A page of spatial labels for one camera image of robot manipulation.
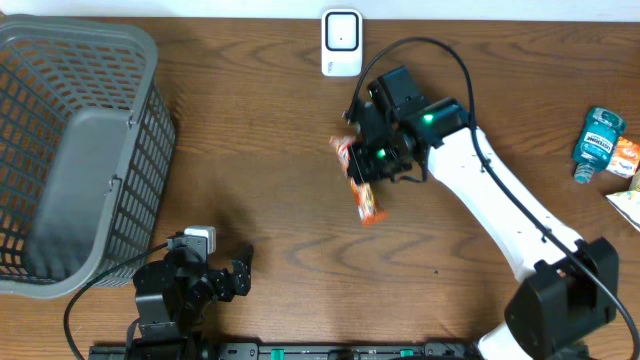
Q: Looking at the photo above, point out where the black camera cable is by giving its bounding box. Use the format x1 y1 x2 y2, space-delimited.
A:
342 36 640 360
62 241 169 360

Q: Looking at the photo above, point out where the yellow snack bag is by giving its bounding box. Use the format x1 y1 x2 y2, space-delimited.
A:
606 172 640 231

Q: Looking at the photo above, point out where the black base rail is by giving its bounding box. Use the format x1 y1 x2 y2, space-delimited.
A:
89 339 591 360

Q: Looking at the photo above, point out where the dark grey plastic basket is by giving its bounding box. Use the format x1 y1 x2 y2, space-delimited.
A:
1 15 176 299

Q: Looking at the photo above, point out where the blue liquid bottle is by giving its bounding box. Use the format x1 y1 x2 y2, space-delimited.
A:
573 107 626 184

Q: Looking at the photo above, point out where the white barcode scanner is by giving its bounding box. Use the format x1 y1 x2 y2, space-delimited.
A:
321 9 363 77

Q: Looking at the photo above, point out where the small orange snack packet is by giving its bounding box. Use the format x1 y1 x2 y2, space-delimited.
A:
606 137 639 178

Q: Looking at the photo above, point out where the black left camera cable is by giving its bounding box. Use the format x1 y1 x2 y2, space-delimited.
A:
62 241 169 360

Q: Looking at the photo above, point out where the orange Top chocolate bar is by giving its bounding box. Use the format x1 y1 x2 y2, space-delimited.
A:
329 136 388 226

